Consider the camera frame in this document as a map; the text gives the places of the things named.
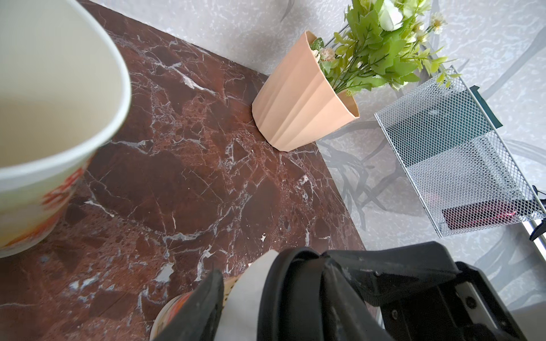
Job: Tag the black cup lid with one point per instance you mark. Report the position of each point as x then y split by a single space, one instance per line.
291 304

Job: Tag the dark red item in basket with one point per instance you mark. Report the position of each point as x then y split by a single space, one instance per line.
488 213

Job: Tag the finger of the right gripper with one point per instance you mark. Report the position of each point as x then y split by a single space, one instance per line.
385 276

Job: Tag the round leak-proof paper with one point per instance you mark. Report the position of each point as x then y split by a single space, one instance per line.
239 317

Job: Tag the green white artificial flowers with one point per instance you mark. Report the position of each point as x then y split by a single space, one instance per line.
384 44

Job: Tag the dark green card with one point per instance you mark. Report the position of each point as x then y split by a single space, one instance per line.
494 120

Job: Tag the white wire mesh basket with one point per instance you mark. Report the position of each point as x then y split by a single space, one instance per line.
452 154

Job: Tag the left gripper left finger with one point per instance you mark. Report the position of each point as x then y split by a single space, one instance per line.
199 317

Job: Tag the printed paper cup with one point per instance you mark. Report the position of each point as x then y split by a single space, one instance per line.
169 311
65 91

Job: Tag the pink ribbed flower pot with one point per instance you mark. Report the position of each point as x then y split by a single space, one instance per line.
296 106

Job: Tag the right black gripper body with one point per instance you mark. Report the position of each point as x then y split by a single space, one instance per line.
465 308

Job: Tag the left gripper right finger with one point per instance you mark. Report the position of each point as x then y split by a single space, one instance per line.
344 314

